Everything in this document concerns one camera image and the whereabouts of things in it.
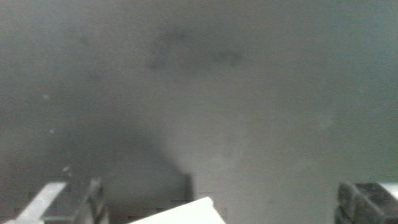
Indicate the white drawer box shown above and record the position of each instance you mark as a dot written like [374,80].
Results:
[194,213]

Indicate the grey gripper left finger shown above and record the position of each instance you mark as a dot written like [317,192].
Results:
[68,203]

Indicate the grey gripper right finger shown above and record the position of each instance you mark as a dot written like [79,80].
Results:
[367,203]

